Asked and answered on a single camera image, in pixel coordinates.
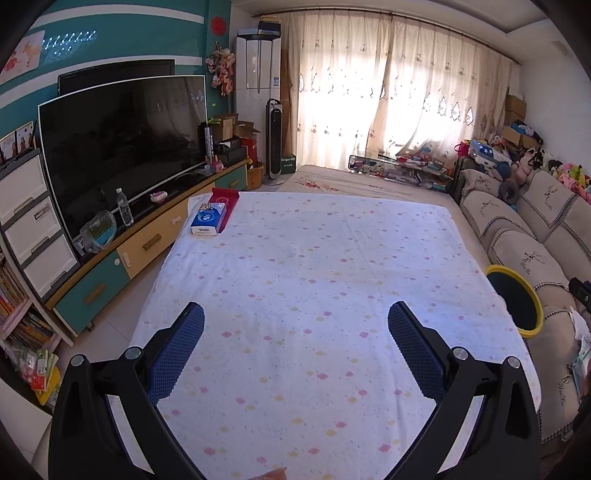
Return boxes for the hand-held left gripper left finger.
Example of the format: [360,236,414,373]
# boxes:
[48,301,206,480]

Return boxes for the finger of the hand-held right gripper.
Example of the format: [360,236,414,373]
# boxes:
[569,277,591,313]

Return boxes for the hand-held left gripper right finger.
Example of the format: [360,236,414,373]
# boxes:
[388,301,542,480]

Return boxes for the yellow-rimmed black trash bin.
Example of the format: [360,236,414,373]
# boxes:
[485,264,544,339]

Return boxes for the white plastic bag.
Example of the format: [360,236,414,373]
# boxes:
[570,307,591,398]

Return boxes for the beige sofa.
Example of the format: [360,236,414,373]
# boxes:
[457,168,591,457]

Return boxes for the teal and yellow TV cabinet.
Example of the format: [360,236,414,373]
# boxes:
[46,159,250,337]

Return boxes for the pile of plush toys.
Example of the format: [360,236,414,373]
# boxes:
[464,136,591,204]

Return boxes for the spotted white tablecloth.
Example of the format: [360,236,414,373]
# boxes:
[129,190,542,480]

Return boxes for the blue tissue pack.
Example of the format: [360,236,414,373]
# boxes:
[190,202,228,237]

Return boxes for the pile of colourful packets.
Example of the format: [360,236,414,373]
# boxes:
[9,344,61,406]

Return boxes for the clear plastic container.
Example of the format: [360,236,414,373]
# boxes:
[79,210,116,254]

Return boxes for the clear water bottle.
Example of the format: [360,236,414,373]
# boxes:
[115,187,134,227]

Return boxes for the bookshelf with books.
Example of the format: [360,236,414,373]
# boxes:
[0,249,63,356]

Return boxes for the red flat box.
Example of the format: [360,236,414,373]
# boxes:
[210,187,242,233]

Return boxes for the glass coffee table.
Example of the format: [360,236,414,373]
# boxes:
[347,154,455,190]

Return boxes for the stacked cardboard boxes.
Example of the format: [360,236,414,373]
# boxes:
[501,95,532,148]

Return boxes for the floral floor rug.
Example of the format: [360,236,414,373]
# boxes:
[277,164,462,204]

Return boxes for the white plastic drawer unit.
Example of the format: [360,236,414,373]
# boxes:
[0,148,80,303]

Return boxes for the large curved television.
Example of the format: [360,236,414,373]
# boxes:
[38,75,208,241]

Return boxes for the black tower fan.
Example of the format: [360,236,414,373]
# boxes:
[264,98,284,185]

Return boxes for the cream embroidered curtain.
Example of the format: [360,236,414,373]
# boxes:
[279,11,513,171]

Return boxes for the framed photo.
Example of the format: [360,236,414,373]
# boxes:
[0,121,35,162]

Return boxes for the small black television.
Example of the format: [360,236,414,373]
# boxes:
[58,59,176,95]

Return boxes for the hanging flower decoration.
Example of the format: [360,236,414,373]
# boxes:
[205,44,237,97]

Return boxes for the white standing air conditioner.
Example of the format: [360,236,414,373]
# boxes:
[235,34,282,162]

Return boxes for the pink wall poster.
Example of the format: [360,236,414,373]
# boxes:
[2,30,46,75]

